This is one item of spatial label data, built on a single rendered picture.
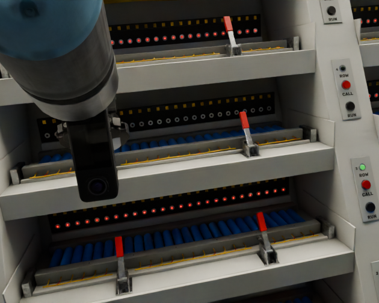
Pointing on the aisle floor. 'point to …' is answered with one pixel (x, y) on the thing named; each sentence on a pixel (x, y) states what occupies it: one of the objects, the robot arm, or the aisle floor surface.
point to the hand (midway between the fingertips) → (103, 151)
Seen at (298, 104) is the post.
